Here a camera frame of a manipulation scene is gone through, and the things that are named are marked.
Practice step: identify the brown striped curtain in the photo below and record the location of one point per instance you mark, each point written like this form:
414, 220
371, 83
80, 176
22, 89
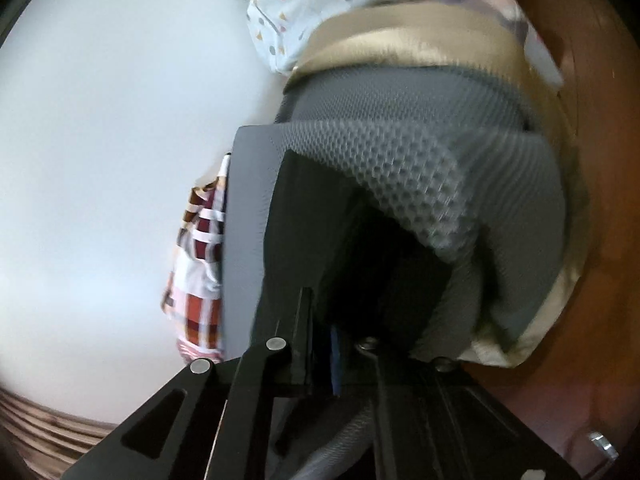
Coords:
48, 441

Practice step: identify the grey mesh mattress topper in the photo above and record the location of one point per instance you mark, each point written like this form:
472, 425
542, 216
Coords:
458, 157

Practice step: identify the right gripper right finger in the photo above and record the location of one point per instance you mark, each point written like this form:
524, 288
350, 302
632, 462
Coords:
433, 420

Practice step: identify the pink checked folded blanket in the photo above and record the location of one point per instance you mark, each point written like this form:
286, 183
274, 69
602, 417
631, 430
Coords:
192, 299

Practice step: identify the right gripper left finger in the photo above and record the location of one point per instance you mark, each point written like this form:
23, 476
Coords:
211, 421

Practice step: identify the black pants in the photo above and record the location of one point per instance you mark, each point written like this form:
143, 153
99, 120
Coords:
366, 275

